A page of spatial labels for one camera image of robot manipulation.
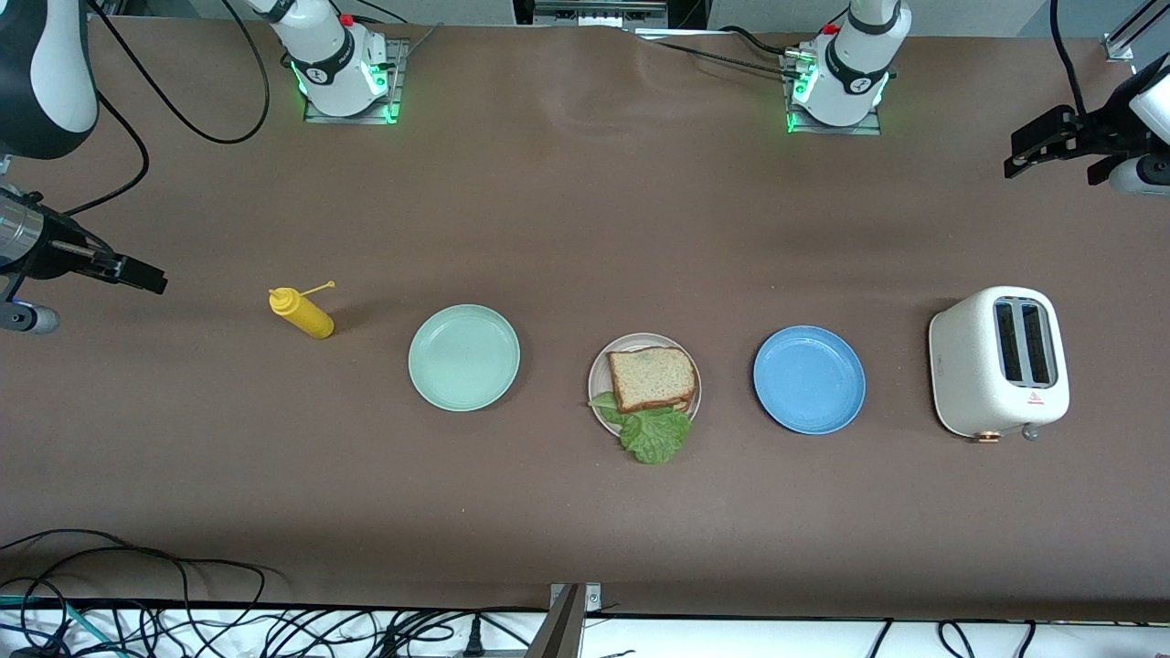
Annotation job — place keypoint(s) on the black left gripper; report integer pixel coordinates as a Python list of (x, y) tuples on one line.
[(1100, 132)]

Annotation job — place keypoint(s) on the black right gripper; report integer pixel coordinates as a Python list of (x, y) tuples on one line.
[(46, 255)]

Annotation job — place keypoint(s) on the yellow squeeze bottle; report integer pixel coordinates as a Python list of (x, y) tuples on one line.
[(306, 315)]

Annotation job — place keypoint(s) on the dark crust bread slice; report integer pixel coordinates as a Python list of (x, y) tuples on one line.
[(651, 376)]

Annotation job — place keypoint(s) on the green lettuce leaf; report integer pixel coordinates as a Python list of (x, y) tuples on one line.
[(654, 437)]

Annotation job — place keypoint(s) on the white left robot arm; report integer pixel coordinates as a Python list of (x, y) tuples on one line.
[(855, 73)]

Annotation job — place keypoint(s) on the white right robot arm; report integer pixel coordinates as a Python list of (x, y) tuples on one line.
[(338, 64)]

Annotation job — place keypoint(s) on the mint green plate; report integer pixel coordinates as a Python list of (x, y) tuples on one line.
[(463, 358)]

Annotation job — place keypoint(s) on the blue plate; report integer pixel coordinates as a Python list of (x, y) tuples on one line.
[(809, 379)]

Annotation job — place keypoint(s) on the beige plate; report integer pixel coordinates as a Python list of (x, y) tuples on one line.
[(599, 379)]

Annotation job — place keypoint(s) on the white toaster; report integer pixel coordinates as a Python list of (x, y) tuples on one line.
[(964, 366)]

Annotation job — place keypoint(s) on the brown table cover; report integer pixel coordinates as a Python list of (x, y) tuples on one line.
[(585, 228)]

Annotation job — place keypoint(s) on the black power plug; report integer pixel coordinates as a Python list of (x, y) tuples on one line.
[(473, 642)]

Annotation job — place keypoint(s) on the aluminium frame profile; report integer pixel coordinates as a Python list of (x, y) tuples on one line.
[(1129, 37)]

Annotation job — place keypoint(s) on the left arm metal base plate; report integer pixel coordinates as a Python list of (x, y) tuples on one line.
[(823, 131)]

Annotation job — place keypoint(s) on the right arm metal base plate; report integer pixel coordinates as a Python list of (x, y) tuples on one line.
[(399, 55)]

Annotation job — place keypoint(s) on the silver aluminium rail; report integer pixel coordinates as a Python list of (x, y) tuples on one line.
[(599, 11)]

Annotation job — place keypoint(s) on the grey metal table bracket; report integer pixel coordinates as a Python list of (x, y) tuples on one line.
[(562, 631)]

